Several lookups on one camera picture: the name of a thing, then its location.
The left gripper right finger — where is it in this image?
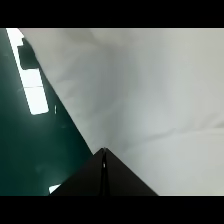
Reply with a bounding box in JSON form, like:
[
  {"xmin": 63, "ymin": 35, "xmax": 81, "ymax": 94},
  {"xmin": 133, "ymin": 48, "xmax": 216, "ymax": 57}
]
[{"xmin": 103, "ymin": 147, "xmax": 159, "ymax": 197}]

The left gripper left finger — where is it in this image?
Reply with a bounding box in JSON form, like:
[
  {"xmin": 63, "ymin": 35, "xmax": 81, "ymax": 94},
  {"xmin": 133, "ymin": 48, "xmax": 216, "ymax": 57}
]
[{"xmin": 50, "ymin": 147, "xmax": 106, "ymax": 197}]

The white garment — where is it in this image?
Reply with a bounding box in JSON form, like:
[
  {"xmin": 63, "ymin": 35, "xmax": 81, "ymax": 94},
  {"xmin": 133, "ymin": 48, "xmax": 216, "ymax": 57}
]
[{"xmin": 18, "ymin": 27, "xmax": 224, "ymax": 197}]

